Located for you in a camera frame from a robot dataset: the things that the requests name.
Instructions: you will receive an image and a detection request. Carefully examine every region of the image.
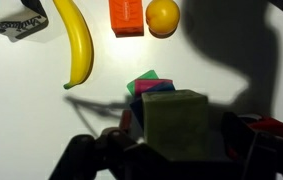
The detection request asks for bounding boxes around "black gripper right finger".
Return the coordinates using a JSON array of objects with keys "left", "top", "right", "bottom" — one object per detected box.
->
[{"left": 221, "top": 111, "right": 259, "bottom": 162}]

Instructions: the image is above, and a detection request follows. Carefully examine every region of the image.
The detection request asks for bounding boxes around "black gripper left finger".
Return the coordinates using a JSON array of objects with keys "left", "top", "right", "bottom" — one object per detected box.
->
[{"left": 119, "top": 109, "right": 145, "bottom": 141}]

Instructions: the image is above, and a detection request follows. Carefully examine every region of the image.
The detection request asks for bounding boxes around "lime green block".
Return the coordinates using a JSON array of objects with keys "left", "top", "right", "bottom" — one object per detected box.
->
[{"left": 141, "top": 89, "right": 210, "bottom": 158}]

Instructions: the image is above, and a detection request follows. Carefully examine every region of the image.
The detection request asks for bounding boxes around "blue block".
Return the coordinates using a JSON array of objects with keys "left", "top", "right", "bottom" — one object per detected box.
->
[{"left": 129, "top": 82, "right": 177, "bottom": 130}]

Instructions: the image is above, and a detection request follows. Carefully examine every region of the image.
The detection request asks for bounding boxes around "magenta block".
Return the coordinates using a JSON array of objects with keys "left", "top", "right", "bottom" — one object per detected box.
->
[{"left": 134, "top": 78, "right": 174, "bottom": 98}]

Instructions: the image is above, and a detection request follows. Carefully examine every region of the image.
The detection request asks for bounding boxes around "orange block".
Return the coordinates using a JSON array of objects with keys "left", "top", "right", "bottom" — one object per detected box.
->
[{"left": 108, "top": 0, "right": 145, "bottom": 38}]

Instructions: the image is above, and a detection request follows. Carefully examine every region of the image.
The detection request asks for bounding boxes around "orange shape sorter cube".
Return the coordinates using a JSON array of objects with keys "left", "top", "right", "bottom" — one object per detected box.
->
[{"left": 239, "top": 114, "right": 283, "bottom": 140}]

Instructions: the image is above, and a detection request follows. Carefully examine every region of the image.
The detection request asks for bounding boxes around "yellow banana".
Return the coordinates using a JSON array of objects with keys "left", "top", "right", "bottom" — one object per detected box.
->
[{"left": 52, "top": 0, "right": 95, "bottom": 90}]

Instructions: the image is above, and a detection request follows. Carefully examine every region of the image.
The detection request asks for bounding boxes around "white box with teal triangle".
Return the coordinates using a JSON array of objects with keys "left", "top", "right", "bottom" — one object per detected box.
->
[{"left": 0, "top": 0, "right": 50, "bottom": 43}]

